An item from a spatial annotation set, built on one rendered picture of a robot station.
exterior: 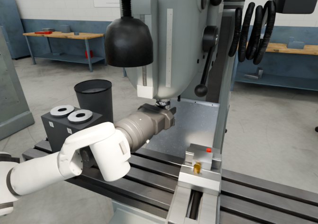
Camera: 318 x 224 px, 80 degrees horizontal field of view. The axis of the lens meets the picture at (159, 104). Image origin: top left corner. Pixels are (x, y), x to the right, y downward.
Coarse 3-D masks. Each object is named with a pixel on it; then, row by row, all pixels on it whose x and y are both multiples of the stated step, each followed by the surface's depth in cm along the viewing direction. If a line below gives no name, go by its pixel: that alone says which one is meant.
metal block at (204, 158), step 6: (198, 150) 65; (198, 156) 63; (204, 156) 63; (210, 156) 63; (192, 162) 62; (198, 162) 61; (204, 162) 60; (210, 162) 60; (204, 168) 61; (210, 168) 61
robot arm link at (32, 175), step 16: (0, 160) 41; (16, 160) 46; (32, 160) 43; (48, 160) 41; (0, 176) 40; (16, 176) 40; (32, 176) 40; (48, 176) 41; (0, 192) 39; (16, 192) 41; (32, 192) 42
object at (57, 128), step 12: (60, 108) 79; (72, 108) 79; (48, 120) 74; (60, 120) 73; (72, 120) 70; (84, 120) 71; (96, 120) 74; (48, 132) 78; (60, 132) 74; (72, 132) 70; (60, 144) 78
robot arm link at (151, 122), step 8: (144, 104) 59; (136, 112) 51; (144, 112) 54; (152, 112) 55; (160, 112) 54; (168, 112) 54; (136, 120) 47; (144, 120) 48; (152, 120) 51; (160, 120) 52; (168, 120) 53; (144, 128) 47; (152, 128) 50; (160, 128) 53; (144, 136) 47; (152, 136) 51
